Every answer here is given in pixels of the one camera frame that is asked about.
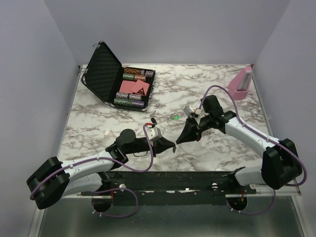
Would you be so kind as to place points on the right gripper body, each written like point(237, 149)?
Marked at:
point(205, 123)

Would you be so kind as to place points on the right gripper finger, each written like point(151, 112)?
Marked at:
point(188, 135)
point(189, 124)

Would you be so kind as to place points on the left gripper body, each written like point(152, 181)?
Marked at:
point(141, 146)

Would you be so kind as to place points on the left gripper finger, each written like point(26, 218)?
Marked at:
point(159, 150)
point(163, 142)

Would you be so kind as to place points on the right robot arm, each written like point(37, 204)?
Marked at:
point(279, 163)

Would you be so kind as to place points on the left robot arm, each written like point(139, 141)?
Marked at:
point(55, 179)

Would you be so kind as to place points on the pink holder block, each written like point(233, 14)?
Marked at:
point(239, 85)

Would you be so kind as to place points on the red card with black triangle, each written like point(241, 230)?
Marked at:
point(140, 88)

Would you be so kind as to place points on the black poker chip case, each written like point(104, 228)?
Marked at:
point(103, 77)

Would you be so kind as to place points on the red playing card deck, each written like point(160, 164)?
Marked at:
point(126, 86)

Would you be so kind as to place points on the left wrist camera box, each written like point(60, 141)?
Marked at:
point(154, 134)

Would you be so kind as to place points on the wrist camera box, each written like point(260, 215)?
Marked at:
point(154, 134)
point(191, 112)

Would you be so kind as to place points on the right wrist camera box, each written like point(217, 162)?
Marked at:
point(191, 112)

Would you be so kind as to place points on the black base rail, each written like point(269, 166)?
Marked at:
point(126, 188)

